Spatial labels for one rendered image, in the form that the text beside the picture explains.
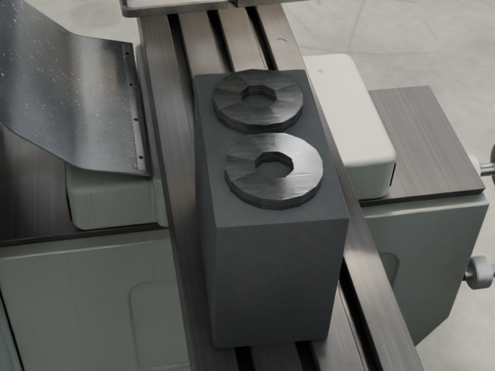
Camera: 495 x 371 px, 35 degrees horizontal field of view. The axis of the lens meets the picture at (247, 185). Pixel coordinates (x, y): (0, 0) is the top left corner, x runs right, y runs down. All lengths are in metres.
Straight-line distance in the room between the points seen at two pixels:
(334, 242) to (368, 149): 0.51
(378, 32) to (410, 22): 0.15
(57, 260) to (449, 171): 0.64
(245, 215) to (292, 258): 0.07
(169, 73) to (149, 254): 0.28
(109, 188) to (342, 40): 1.96
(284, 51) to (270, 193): 0.54
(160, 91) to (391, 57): 1.90
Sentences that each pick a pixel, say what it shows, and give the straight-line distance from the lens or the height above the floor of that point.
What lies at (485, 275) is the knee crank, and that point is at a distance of 1.49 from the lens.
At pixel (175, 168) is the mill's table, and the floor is 0.98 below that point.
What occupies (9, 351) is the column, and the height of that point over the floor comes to 0.54.
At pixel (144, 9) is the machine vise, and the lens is 1.27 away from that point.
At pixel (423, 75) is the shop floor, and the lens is 2.89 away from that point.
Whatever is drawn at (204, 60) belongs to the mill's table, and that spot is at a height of 0.98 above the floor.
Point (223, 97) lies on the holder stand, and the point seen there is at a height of 1.18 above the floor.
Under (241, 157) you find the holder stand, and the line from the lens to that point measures 0.73.
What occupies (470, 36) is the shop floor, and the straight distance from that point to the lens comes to 3.15.
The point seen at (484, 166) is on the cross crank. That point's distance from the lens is 1.51.
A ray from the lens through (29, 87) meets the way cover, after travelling 1.14.
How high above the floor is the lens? 1.68
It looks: 45 degrees down
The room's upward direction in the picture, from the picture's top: 3 degrees clockwise
